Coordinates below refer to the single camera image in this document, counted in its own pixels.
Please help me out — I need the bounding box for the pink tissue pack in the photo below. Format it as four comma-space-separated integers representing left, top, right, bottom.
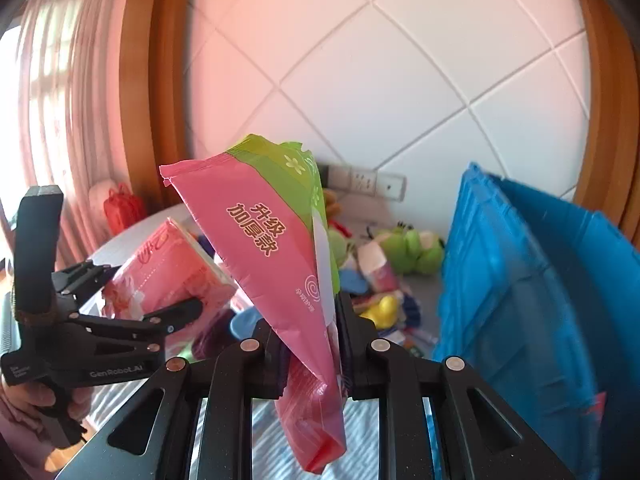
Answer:
100, 217, 238, 331

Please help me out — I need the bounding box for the green frog plush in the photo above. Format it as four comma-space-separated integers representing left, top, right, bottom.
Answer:
367, 225, 447, 276

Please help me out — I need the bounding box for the dark purple garment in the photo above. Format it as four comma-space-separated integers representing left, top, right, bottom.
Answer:
192, 307, 236, 361

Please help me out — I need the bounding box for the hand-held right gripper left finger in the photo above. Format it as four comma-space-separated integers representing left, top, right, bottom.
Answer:
59, 317, 296, 480

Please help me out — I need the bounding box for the yellow duck clip toy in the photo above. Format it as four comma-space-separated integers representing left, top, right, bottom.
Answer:
359, 295, 401, 331

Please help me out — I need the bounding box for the yellow-green plush toy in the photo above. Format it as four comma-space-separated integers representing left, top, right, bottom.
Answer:
325, 225, 356, 271

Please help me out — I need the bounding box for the person's left hand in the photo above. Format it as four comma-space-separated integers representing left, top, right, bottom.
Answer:
0, 375, 93, 426

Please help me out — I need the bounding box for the blue plastic hanger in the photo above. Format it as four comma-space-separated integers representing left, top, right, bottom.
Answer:
229, 307, 262, 341

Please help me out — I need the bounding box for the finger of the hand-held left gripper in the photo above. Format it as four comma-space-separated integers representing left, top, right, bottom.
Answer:
70, 296, 205, 361
50, 260, 123, 296

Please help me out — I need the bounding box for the blue plastic crate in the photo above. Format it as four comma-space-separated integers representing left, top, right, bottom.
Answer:
431, 161, 640, 480

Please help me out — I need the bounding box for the pink green wet wipes pack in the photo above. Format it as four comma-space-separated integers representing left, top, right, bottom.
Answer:
159, 134, 348, 476

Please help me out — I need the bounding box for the white pink bag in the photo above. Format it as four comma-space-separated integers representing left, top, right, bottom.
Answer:
87, 179, 121, 221

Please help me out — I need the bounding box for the wooden frame post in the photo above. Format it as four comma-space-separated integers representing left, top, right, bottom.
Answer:
565, 0, 640, 251
120, 0, 201, 211

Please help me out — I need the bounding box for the red bag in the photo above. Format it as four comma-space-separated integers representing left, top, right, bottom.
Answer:
102, 184, 146, 236

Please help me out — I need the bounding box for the person's left forearm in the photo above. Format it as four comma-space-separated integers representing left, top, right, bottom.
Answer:
0, 400, 61, 480

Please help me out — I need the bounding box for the white wall socket panel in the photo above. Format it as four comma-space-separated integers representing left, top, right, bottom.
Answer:
320, 162, 407, 201

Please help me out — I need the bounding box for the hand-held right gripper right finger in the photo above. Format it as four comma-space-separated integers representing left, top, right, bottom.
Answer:
334, 290, 576, 480

